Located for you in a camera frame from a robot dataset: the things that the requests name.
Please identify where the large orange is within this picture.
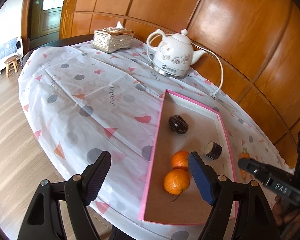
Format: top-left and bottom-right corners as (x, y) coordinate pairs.
(164, 168), (191, 203)

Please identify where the person right hand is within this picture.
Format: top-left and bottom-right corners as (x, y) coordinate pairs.
(272, 195), (300, 239)

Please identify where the orange toy carrot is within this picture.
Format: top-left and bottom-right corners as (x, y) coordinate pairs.
(238, 148), (250, 183)

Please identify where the cut dark cylinder fruit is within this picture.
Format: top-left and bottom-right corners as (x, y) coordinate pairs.
(204, 141), (222, 160)

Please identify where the orange in tray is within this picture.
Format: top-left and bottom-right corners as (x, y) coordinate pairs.
(171, 151), (190, 171)

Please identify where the pink tray box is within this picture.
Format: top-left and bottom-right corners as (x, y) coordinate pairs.
(138, 90), (236, 225)

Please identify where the dark mangosteen in tray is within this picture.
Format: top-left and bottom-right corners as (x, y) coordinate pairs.
(168, 114), (189, 134)

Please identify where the white patterned tablecloth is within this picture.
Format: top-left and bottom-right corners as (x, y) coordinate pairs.
(18, 40), (289, 239)

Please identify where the wooden stool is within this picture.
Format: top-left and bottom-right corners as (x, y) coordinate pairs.
(5, 55), (18, 78)

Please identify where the blue plaid sofa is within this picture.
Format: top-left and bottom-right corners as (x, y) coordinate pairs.
(0, 37), (24, 74)

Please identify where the white ceramic kettle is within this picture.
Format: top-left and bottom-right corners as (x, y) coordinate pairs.
(146, 29), (205, 78)

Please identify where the ornate tissue box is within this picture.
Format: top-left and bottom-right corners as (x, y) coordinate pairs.
(93, 21), (134, 54)

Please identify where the wooden door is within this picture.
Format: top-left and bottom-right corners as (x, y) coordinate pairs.
(21, 0), (71, 53)

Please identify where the white kettle power cord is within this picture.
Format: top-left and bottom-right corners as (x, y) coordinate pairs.
(147, 33), (224, 98)

